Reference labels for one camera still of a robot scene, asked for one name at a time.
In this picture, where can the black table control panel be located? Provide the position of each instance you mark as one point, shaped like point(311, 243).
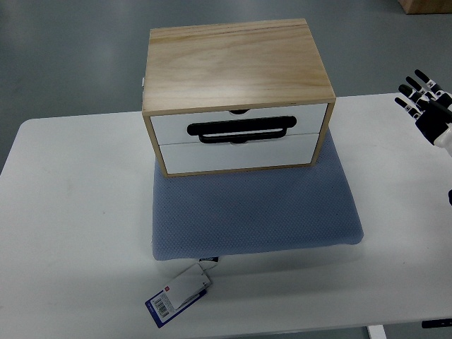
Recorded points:
point(437, 323)

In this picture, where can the white drawer black handle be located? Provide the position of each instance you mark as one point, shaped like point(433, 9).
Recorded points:
point(188, 128)

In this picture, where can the white lower drawer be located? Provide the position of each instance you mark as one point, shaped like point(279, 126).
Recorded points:
point(200, 157)

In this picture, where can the white and blue price tag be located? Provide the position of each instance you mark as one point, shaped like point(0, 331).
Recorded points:
point(178, 295)

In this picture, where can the white table leg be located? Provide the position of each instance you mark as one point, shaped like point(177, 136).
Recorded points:
point(376, 332)

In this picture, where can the cardboard box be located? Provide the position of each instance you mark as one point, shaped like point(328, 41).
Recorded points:
point(426, 6)

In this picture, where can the wooden drawer cabinet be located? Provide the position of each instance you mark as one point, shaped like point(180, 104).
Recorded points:
point(234, 67)

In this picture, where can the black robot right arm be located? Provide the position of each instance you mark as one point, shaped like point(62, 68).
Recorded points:
point(444, 140)

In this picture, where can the blue foam cushion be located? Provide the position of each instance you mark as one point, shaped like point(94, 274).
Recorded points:
point(255, 212)

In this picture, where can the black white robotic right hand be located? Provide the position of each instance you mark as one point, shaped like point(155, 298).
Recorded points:
point(429, 105)

